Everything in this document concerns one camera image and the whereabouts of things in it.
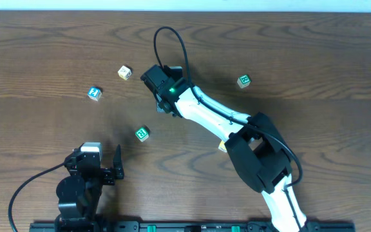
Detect left black cable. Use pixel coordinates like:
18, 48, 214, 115
8, 162, 67, 232

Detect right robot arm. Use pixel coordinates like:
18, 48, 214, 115
140, 65, 307, 231

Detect cream yellow picture block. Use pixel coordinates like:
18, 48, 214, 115
117, 66, 132, 81

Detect blue number 2 block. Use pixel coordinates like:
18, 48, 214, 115
88, 86, 102, 101

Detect green letter R block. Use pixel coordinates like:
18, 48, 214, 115
237, 75, 251, 88

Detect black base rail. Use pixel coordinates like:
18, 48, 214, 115
29, 220, 356, 232

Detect green number 2 block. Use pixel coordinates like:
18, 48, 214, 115
135, 127, 149, 142

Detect yellow block near right arm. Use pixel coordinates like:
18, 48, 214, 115
218, 141, 227, 153

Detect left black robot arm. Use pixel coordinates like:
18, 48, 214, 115
54, 142, 124, 231

